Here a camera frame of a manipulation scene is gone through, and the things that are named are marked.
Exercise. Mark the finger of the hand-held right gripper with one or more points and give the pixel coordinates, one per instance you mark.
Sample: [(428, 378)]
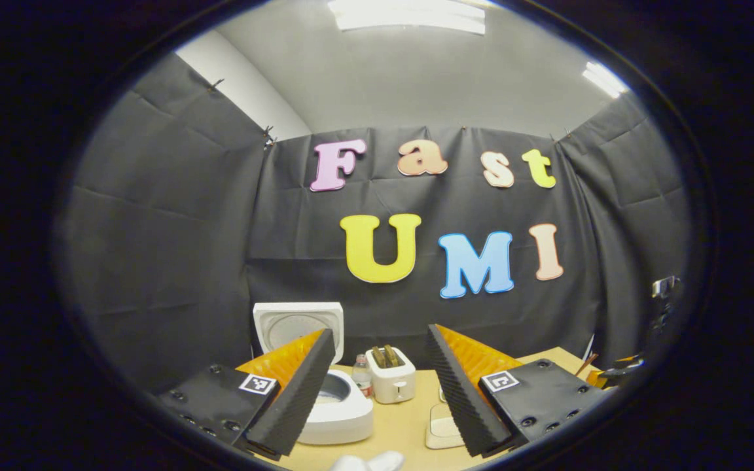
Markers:
[(619, 373)]

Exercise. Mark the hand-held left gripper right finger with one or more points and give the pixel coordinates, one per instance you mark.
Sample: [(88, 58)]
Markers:
[(465, 405)]

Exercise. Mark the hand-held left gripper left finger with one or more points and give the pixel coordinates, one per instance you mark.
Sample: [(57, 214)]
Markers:
[(285, 405)]

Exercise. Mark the white rice cooker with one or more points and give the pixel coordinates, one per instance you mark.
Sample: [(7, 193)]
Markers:
[(344, 422)]

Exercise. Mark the white toaster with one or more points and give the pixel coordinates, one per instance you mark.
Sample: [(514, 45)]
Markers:
[(393, 386)]

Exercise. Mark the clear water bottle red label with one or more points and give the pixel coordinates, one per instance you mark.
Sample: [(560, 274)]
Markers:
[(362, 379)]

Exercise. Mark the brown toast slice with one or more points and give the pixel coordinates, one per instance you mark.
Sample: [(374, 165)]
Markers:
[(379, 357), (392, 355)]

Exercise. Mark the grey clamp on stand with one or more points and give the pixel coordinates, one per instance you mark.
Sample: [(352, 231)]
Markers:
[(665, 286)]

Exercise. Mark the small ceiling light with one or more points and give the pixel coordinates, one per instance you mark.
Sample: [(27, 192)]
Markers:
[(605, 78)]

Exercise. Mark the long ceiling light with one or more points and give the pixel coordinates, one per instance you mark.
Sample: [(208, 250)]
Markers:
[(410, 16)]

